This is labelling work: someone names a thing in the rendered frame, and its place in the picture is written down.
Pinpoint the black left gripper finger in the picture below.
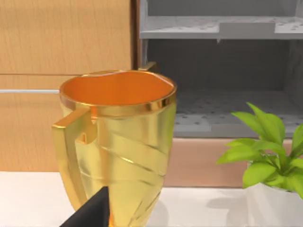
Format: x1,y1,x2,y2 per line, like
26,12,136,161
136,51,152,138
58,186,110,227

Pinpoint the gold trophy cup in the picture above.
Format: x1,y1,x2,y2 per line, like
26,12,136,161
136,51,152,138
52,61,177,227

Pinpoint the pale wooden drawer front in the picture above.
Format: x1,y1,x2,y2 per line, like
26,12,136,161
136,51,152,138
163,137,303,189

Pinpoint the wooden cupboard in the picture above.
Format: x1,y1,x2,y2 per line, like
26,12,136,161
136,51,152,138
0,0,142,173

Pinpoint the green plant in white pot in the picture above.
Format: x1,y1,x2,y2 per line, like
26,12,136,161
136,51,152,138
215,102,303,227

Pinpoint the grey pierced drawer inside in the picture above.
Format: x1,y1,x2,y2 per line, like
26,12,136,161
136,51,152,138
139,0,303,139

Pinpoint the long metal handle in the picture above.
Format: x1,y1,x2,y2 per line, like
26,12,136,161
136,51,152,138
0,89,60,94

